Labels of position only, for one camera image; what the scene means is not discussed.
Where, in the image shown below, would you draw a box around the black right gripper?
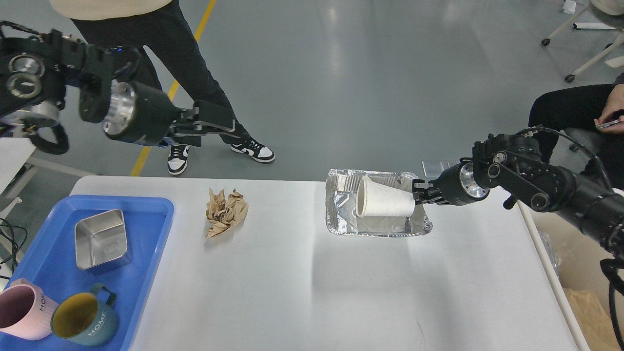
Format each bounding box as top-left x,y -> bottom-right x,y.
412,162 -> 490,205

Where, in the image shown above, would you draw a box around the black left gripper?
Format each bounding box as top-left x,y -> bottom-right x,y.
102,81 -> 236,147

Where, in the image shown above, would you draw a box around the white paper cup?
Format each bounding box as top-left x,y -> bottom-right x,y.
356,176 -> 415,217

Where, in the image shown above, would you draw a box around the brown paper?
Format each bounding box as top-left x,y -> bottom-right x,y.
205,188 -> 249,238

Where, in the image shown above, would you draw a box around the aluminium foil tray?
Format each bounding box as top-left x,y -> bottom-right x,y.
325,169 -> 434,237

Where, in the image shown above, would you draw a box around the square stainless steel tin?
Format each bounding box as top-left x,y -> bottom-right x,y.
75,209 -> 132,274

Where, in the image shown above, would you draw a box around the teal mug yellow inside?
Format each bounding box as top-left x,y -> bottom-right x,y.
50,284 -> 119,347

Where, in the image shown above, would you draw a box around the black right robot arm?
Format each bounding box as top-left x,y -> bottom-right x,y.
411,126 -> 624,346

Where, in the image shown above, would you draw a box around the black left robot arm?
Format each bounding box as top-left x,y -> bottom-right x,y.
0,21 -> 236,154

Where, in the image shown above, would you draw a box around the clear floor plate left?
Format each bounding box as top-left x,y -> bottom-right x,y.
422,161 -> 448,178

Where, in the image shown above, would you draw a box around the standing person in black trousers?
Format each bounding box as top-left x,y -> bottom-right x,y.
49,0 -> 276,176

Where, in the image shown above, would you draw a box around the white plastic bin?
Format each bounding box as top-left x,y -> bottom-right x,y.
517,203 -> 620,351

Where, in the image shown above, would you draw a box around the seated person in black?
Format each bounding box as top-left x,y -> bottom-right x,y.
528,74 -> 624,190

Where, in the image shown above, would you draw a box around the smartphone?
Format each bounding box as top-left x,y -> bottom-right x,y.
595,118 -> 622,130

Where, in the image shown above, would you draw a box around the white side table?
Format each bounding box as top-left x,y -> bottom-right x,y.
0,137 -> 94,218

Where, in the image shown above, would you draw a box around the blue plastic tray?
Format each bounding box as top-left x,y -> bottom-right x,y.
12,195 -> 174,351

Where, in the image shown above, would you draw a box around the white office chair right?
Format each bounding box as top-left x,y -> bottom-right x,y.
540,0 -> 623,83

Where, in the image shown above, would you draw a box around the pink mug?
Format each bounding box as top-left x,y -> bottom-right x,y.
0,278 -> 59,340

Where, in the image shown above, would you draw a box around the black cables at left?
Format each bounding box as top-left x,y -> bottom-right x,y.
0,217 -> 29,266

